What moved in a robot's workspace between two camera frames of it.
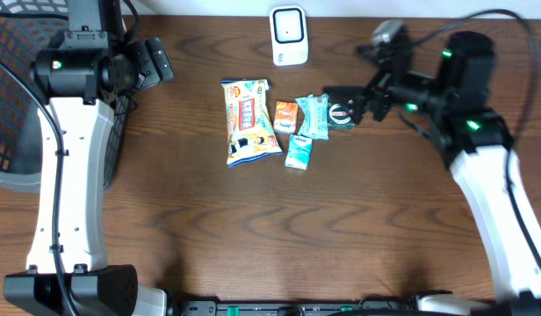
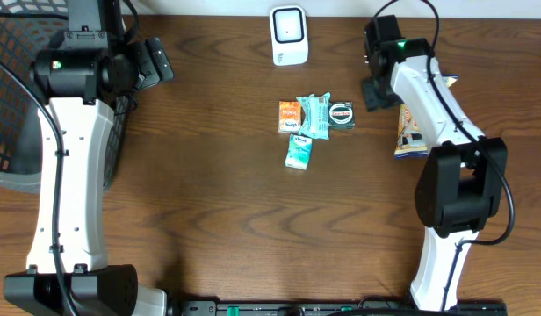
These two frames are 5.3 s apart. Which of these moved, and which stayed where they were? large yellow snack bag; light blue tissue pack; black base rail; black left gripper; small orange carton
Moved: large yellow snack bag; small orange carton
Stayed: black left gripper; light blue tissue pack; black base rail
